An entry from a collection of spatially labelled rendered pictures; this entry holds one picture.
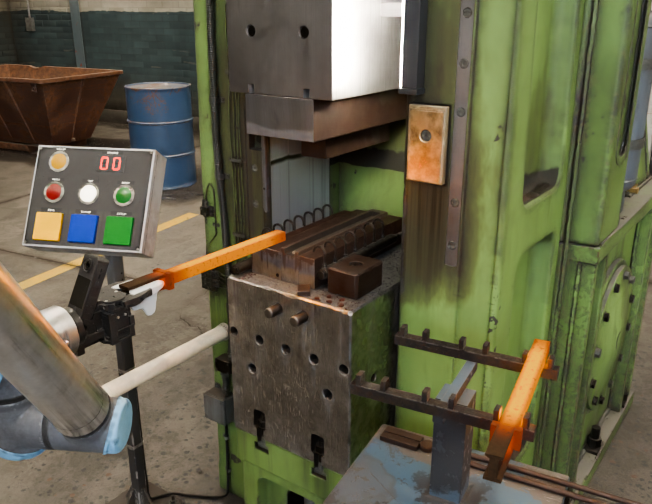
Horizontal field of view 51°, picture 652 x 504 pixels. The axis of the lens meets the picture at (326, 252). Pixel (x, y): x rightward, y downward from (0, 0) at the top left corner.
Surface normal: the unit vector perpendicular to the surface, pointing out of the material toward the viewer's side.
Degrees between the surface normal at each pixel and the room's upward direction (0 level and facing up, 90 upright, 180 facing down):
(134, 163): 60
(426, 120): 90
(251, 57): 90
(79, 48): 90
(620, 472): 0
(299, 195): 90
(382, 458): 0
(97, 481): 0
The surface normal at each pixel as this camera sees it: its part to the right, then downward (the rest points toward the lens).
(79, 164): -0.16, -0.18
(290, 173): 0.81, 0.20
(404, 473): 0.00, -0.94
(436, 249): -0.58, 0.28
